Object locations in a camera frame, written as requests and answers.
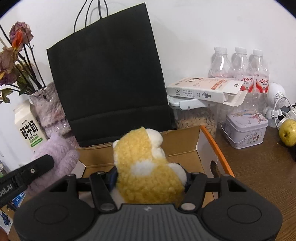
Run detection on yellow white plush toy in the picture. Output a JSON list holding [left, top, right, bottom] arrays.
[[110, 127, 187, 208]]

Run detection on lilac fluffy plush cloth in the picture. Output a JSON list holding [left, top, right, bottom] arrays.
[[25, 133, 79, 196]]

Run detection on red cardboard pumpkin box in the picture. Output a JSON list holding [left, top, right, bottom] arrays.
[[78, 126, 233, 178]]

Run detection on white green milk carton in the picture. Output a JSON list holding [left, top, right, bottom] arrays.
[[14, 99, 48, 152]]

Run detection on clear container with grains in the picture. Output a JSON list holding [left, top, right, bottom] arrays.
[[168, 95, 218, 137]]

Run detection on small printed tin box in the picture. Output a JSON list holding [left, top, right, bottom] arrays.
[[221, 109, 268, 149]]

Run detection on pink textured flower vase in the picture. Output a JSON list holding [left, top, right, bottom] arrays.
[[30, 82, 79, 148]]

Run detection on white orange flat carton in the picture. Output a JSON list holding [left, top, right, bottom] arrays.
[[166, 77, 247, 106]]

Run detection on black paper shopping bag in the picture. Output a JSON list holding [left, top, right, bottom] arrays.
[[47, 4, 173, 147]]

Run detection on yellow green apple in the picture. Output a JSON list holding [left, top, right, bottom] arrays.
[[279, 120, 296, 147]]

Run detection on dried pink rose bouquet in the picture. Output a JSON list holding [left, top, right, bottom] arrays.
[[1, 22, 46, 103]]

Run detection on clear water bottle left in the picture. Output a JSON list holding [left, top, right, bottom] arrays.
[[208, 47, 234, 79]]

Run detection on clear water bottle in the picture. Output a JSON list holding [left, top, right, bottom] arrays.
[[208, 47, 234, 79], [232, 47, 254, 93], [250, 49, 269, 93]]

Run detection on clear water bottle middle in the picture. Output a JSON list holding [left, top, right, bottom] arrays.
[[232, 47, 254, 93]]

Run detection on small white desk fan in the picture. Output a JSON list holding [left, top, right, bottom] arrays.
[[263, 82, 287, 128]]

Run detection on clear water bottle right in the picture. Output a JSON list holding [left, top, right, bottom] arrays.
[[250, 49, 269, 93]]

